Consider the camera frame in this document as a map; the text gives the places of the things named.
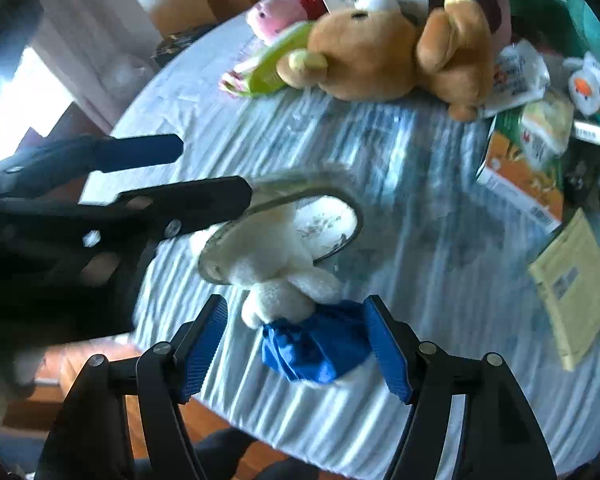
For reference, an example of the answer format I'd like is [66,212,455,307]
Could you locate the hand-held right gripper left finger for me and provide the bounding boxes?
[34,294,229,480]

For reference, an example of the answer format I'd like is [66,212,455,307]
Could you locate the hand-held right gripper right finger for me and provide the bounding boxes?
[362,296,551,480]

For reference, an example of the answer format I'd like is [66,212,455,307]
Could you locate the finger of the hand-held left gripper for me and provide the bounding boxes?
[80,176,254,256]
[0,133,185,196]

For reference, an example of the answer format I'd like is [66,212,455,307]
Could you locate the white plush toy blue pants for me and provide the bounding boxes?
[190,202,373,386]

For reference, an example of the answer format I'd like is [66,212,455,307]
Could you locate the clear plastic bag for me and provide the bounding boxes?
[197,172,366,286]

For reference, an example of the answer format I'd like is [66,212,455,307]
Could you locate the white translucent bag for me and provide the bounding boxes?
[102,55,153,93]

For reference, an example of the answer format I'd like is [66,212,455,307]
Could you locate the dark patterned bag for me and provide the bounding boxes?
[152,27,218,68]

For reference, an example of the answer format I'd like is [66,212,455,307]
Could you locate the green booklet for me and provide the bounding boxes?
[219,20,326,98]

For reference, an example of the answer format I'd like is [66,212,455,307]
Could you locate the small pink pig plush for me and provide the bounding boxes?
[245,0,331,46]

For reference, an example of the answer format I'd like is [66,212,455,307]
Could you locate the pale yellow envelope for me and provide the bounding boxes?
[527,207,600,372]

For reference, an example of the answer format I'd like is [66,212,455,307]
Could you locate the orange green carton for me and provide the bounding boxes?
[475,110,566,235]

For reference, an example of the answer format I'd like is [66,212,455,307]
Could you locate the brown bear plush toy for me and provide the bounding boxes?
[276,0,496,123]

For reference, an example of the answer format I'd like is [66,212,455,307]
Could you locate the toy vehicle with black wheel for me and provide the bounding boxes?
[562,152,600,216]

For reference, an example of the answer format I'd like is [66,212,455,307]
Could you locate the green yellow snack packet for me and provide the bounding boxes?
[522,92,576,161]

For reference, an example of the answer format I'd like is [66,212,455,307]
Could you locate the white snack packet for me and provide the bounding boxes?
[482,40,551,118]

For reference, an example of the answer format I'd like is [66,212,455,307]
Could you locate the white orange plush toy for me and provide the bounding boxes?
[562,51,600,117]

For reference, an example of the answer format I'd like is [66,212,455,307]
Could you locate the teal plush toy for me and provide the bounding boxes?
[460,0,600,61]

